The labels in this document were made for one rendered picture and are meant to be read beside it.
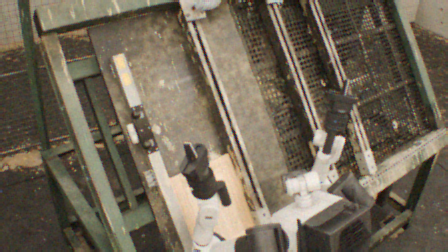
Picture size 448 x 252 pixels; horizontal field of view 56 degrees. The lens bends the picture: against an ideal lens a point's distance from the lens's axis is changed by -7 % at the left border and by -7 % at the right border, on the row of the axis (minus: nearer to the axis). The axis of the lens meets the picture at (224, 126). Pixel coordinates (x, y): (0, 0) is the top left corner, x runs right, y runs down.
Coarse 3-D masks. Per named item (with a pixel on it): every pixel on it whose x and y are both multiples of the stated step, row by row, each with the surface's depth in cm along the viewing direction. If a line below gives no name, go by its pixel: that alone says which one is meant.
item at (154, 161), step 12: (120, 72) 177; (120, 84) 178; (132, 84) 179; (132, 96) 178; (132, 120) 180; (156, 156) 179; (156, 168) 178; (156, 180) 179; (168, 180) 180; (168, 192) 179; (168, 204) 179; (168, 216) 181; (180, 216) 180; (180, 228) 179; (180, 240) 179; (192, 240) 181
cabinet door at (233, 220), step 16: (224, 160) 196; (176, 176) 184; (224, 176) 195; (176, 192) 183; (240, 192) 198; (192, 208) 186; (224, 208) 193; (240, 208) 197; (192, 224) 185; (224, 224) 192; (240, 224) 196
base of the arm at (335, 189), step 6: (348, 174) 163; (336, 180) 169; (342, 180) 162; (348, 180) 160; (330, 186) 168; (336, 186) 162; (342, 186) 160; (330, 192) 163; (336, 192) 160; (372, 198) 162; (372, 204) 161
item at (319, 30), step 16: (304, 0) 232; (320, 16) 232; (320, 32) 230; (320, 48) 234; (336, 64) 233; (336, 80) 232; (352, 112) 233; (352, 128) 233; (352, 144) 237; (368, 144) 235; (368, 160) 233
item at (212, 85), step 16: (192, 0) 190; (208, 0) 181; (192, 16) 189; (192, 32) 192; (192, 48) 195; (208, 48) 195; (208, 64) 196; (208, 80) 193; (208, 96) 197; (224, 96) 195; (224, 112) 194; (224, 128) 194; (224, 144) 199; (240, 144) 196; (240, 160) 194; (240, 176) 196; (256, 192) 197; (256, 208) 195; (256, 224) 198
